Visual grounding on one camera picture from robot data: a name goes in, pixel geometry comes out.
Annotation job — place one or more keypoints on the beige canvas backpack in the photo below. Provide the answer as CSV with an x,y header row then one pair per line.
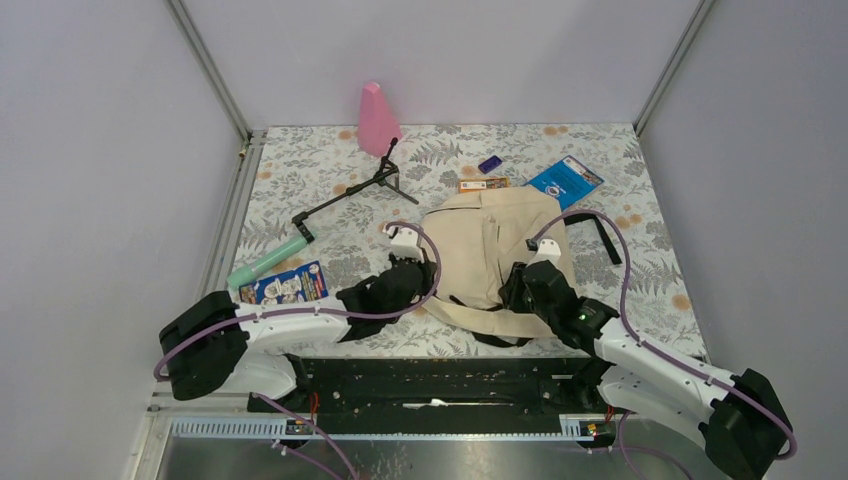
x,y
480,236

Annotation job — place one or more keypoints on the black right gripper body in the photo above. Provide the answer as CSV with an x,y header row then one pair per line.
x,y
518,298

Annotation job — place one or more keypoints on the blue booklet right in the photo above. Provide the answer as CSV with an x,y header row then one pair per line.
x,y
568,181

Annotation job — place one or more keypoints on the black compass tool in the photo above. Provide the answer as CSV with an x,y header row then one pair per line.
x,y
387,175

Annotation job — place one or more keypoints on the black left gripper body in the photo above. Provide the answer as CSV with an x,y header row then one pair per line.
x,y
426,287

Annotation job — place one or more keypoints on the pink cone-shaped object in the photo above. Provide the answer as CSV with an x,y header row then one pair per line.
x,y
377,125

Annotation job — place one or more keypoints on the green tube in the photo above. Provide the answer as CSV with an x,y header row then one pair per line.
x,y
251,272

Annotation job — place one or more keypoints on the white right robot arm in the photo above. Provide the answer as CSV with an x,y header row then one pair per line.
x,y
737,419

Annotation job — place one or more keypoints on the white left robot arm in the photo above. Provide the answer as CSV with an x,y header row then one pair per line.
x,y
219,345

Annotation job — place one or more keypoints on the blue picture book left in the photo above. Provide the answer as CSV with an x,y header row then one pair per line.
x,y
305,283

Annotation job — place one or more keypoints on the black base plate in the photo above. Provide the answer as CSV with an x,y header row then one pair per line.
x,y
451,396

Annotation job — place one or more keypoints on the small purple box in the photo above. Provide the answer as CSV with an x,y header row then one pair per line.
x,y
490,164

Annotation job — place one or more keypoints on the orange booklet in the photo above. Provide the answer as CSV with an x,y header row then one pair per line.
x,y
479,184

